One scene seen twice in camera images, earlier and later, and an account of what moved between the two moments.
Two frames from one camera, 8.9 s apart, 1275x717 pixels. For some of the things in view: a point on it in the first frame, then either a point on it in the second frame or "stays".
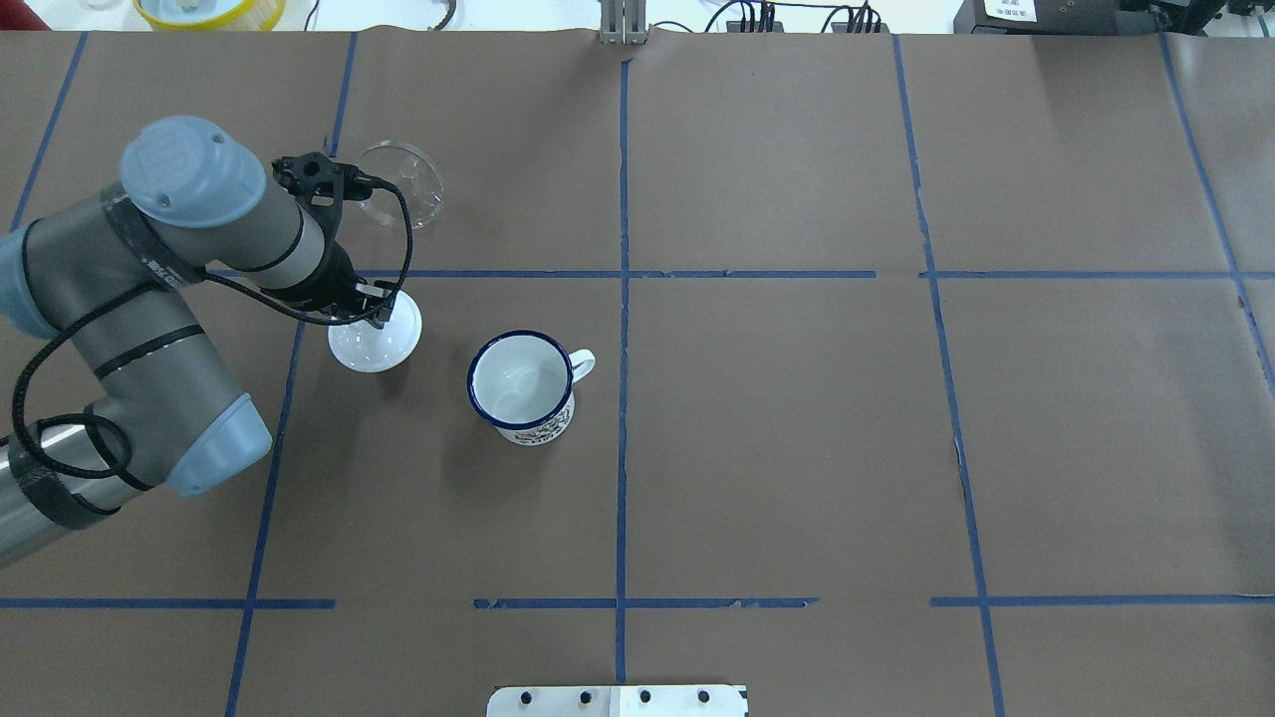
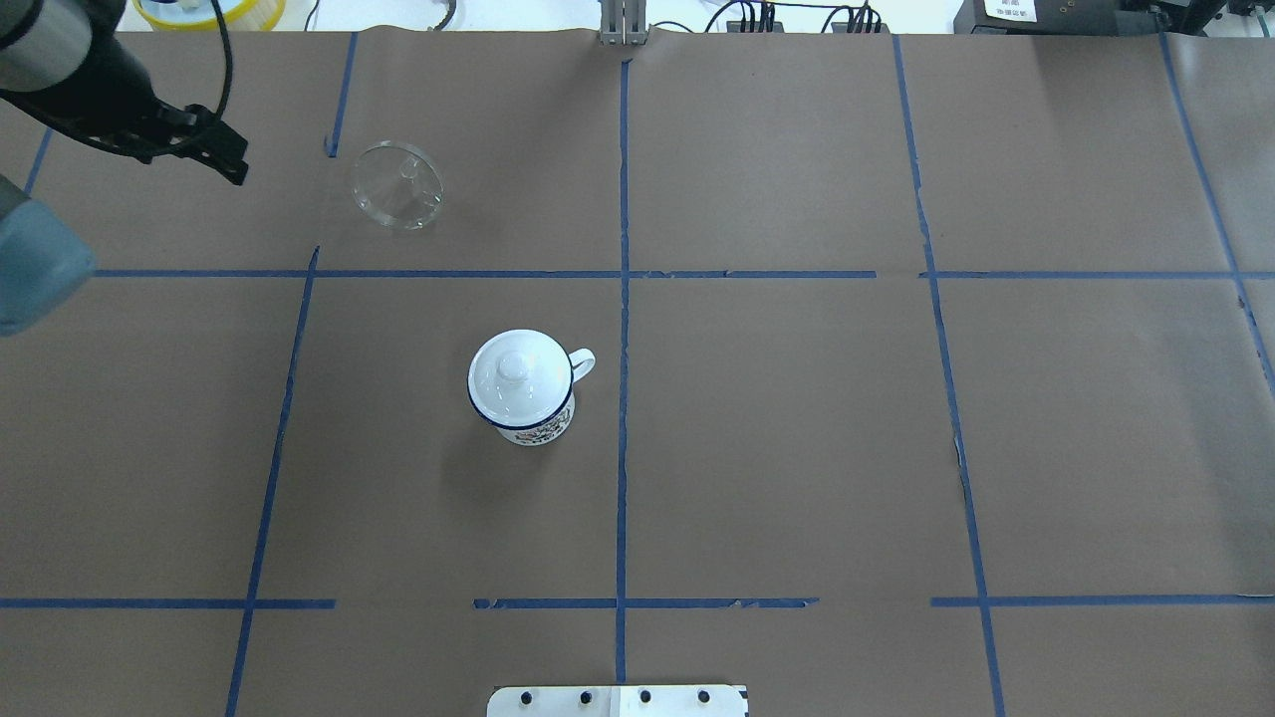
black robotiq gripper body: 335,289 to 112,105
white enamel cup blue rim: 523,383 stays
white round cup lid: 368,349 to 521,377
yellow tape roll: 211,15 stays
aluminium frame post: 624,22 stays
